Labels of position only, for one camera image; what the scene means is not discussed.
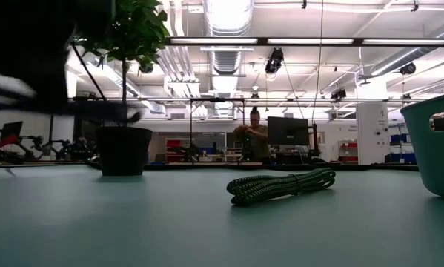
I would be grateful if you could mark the green leafy potted tree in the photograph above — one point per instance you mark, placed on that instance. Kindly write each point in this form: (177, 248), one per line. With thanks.
(132, 29)

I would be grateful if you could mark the red and black robot station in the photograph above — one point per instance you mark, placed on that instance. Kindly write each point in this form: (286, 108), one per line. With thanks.
(8, 139)

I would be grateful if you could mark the black background robot arms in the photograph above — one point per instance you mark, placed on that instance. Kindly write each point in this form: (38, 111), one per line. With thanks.
(55, 146)

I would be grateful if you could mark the black plant pot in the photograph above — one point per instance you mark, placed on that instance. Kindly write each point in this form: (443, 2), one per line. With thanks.
(123, 150)

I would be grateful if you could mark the red storage bins shelf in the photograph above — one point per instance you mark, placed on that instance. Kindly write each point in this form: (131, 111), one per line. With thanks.
(174, 146)
(348, 150)

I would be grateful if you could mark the person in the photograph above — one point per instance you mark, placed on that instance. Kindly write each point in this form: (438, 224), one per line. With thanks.
(258, 141)

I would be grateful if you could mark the black computer monitor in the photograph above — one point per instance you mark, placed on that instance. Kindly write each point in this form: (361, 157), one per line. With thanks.
(287, 130)

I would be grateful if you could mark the white building pillar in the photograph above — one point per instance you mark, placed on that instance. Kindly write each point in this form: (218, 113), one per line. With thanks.
(373, 126)

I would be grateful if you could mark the blue storage bins shelf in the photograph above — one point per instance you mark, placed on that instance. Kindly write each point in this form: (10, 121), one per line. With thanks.
(401, 148)

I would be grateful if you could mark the teal plastic bin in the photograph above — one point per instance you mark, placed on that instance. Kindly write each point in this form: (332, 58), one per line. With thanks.
(434, 159)

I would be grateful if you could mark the black diagonal frame brace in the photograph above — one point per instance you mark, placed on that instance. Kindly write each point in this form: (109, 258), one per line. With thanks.
(90, 76)

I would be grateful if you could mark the silver ceiling air duct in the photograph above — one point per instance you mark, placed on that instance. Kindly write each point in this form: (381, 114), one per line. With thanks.
(227, 44)

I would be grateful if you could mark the black background table frame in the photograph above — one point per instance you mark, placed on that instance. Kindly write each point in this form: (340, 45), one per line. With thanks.
(217, 99)

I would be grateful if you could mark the black overhead light bar frame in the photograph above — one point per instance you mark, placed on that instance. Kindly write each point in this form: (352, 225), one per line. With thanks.
(310, 41)

